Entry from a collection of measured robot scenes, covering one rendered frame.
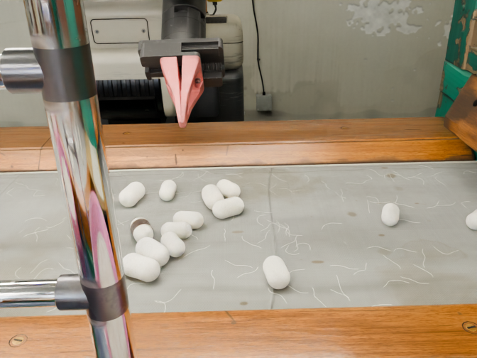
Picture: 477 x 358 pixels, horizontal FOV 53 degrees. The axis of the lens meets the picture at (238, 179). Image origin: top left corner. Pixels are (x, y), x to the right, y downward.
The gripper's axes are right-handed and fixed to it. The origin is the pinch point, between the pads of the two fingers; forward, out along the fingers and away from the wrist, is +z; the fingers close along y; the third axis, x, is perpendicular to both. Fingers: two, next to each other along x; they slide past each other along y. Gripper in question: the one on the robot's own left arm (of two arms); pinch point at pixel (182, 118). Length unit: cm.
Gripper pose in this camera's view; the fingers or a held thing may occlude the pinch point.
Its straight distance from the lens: 57.5
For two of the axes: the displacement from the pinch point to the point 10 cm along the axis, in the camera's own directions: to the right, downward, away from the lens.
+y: 10.0, -0.3, 0.0
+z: 0.3, 9.2, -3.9
